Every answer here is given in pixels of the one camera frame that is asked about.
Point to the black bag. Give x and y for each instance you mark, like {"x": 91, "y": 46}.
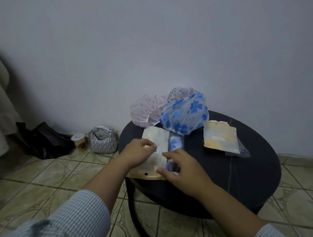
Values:
{"x": 46, "y": 141}

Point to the pink print shower cap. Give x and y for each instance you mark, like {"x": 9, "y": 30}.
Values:
{"x": 144, "y": 112}

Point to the stack of yellow small pouches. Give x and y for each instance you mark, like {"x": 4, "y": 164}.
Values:
{"x": 220, "y": 136}

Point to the blue flower shower cap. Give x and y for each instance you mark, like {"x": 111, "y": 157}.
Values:
{"x": 185, "y": 114}
{"x": 174, "y": 144}

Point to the person's right hand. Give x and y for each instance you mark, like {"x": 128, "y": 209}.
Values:
{"x": 190, "y": 175}

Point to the silver quilted handbag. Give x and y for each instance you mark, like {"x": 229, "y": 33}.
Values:
{"x": 102, "y": 144}

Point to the person's right forearm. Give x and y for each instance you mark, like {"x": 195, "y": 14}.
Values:
{"x": 232, "y": 212}

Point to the cream packet with barcode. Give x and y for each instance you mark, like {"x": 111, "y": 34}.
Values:
{"x": 156, "y": 139}

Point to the person's left forearm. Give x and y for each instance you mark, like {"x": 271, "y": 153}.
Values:
{"x": 97, "y": 193}

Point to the beige fabric drape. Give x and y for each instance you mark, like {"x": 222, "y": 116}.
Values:
{"x": 7, "y": 110}

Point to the black round side table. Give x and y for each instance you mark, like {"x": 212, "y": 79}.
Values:
{"x": 244, "y": 175}

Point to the ribbon spool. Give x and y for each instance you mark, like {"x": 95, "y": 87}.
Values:
{"x": 79, "y": 141}

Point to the person's left hand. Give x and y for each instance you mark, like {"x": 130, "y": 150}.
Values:
{"x": 137, "y": 153}

